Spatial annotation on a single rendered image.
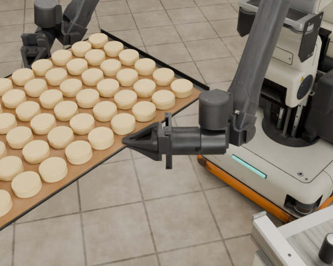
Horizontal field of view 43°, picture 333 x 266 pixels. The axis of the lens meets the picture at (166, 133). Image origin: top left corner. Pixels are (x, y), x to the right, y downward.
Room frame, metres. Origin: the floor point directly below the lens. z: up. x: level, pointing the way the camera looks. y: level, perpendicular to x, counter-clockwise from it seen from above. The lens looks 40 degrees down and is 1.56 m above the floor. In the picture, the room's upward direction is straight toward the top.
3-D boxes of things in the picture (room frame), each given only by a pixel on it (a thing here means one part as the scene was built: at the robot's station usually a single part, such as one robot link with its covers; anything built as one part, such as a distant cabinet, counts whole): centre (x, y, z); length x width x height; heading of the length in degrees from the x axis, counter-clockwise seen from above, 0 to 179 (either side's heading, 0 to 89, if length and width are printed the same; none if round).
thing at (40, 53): (0.94, 0.34, 1.00); 0.09 x 0.07 x 0.07; 179
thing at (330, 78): (1.39, -0.52, 0.62); 0.28 x 0.27 x 0.25; 44
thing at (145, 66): (0.88, 0.05, 1.03); 0.05 x 0.05 x 0.02
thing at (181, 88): (0.79, -0.03, 1.03); 0.05 x 0.05 x 0.02
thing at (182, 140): (0.63, -0.03, 1.01); 0.07 x 0.07 x 0.10; 89
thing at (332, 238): (0.48, -0.32, 0.90); 0.03 x 0.03 x 0.01
